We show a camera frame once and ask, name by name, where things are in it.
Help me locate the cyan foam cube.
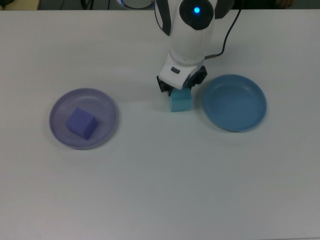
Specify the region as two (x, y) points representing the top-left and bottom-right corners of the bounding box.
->
(169, 87), (193, 113)

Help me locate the purple foam cube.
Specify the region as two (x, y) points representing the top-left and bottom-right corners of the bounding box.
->
(64, 107), (99, 140)

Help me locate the blue plastic plate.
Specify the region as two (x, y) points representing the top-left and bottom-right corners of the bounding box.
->
(201, 73), (268, 133)

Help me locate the purple plastic plate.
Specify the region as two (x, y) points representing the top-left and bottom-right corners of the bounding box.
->
(48, 87), (118, 151)

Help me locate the brown wooden panel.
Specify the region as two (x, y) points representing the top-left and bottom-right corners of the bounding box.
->
(10, 0), (40, 10)

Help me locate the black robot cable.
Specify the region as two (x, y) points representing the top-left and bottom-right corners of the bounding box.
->
(204, 0), (244, 61)

